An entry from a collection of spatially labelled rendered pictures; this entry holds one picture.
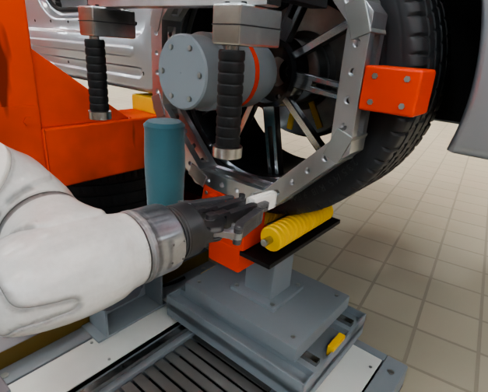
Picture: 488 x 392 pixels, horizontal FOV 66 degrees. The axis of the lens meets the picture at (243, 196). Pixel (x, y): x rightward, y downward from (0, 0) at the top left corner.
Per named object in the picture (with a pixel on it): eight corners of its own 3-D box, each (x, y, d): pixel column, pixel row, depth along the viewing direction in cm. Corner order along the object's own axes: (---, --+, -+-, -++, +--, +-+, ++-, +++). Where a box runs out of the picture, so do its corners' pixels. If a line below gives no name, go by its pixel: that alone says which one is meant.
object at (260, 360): (361, 336, 118) (366, 310, 115) (300, 412, 92) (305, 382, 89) (239, 272, 147) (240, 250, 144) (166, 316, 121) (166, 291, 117)
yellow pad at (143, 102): (191, 111, 130) (191, 96, 128) (158, 115, 120) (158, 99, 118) (164, 106, 138) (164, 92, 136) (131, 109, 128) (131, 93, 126)
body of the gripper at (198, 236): (145, 248, 53) (194, 231, 60) (187, 274, 48) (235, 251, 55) (147, 198, 50) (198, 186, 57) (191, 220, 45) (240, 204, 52)
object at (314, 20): (368, 132, 91) (366, -13, 84) (354, 137, 86) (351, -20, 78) (262, 134, 112) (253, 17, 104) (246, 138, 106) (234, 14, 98)
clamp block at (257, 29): (280, 48, 54) (283, 8, 52) (239, 46, 48) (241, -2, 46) (252, 47, 57) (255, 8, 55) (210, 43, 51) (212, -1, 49)
